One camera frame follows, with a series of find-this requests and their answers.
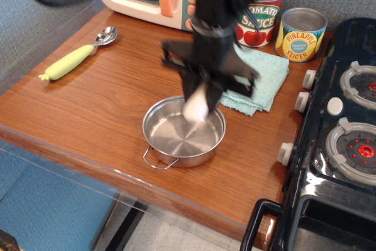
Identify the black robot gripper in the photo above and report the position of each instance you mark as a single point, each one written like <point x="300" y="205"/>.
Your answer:
<point x="209" y="58"/>

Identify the plush white brown mushroom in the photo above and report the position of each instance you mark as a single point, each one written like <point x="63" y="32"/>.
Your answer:
<point x="196" y="109"/>

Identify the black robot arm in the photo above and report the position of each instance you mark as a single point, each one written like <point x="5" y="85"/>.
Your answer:
<point x="222" y="12"/>

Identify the folded teal cloth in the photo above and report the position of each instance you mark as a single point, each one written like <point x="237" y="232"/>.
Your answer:
<point x="272" y="70"/>

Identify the tomato sauce can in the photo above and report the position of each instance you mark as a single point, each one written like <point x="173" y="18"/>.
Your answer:
<point x="265" y="12"/>

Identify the pineapple slices can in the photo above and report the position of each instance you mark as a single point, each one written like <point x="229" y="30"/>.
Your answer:
<point x="300" y="34"/>

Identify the black toy stove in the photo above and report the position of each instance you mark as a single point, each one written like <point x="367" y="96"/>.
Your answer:
<point x="329" y="188"/>

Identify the orange object bottom left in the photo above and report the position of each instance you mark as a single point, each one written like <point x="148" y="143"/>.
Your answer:
<point x="8" y="242"/>

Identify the steel pan with handles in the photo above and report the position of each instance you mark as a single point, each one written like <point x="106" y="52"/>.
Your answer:
<point x="175" y="142"/>

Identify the spoon with green handle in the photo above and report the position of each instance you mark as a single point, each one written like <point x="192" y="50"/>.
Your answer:
<point x="70" y="61"/>

